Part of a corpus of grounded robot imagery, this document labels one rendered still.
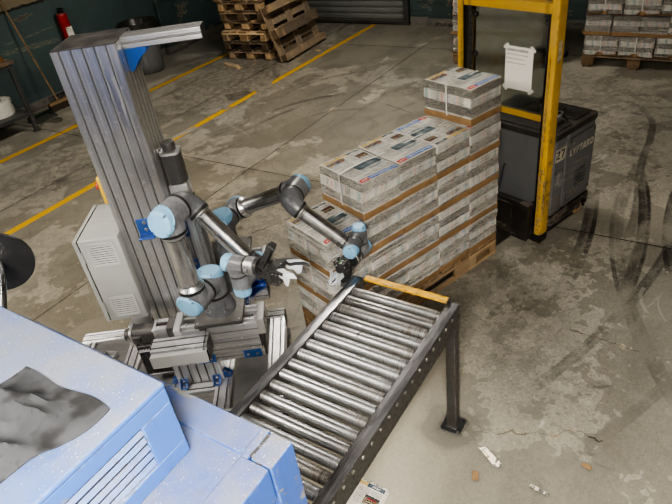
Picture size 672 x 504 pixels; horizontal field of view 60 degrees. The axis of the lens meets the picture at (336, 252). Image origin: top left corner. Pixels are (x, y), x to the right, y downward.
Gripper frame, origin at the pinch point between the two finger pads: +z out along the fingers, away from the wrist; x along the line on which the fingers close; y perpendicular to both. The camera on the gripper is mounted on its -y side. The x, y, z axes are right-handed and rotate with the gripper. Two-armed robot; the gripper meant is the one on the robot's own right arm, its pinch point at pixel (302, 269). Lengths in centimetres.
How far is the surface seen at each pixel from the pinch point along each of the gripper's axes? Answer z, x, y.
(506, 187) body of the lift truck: 40, -256, 61
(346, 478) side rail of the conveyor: 33, 45, 51
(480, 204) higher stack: 32, -193, 50
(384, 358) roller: 28, -11, 43
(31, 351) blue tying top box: -6, 107, -37
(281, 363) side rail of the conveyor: -12.1, 4.2, 44.6
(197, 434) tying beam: 26, 100, -18
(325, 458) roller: 24, 40, 50
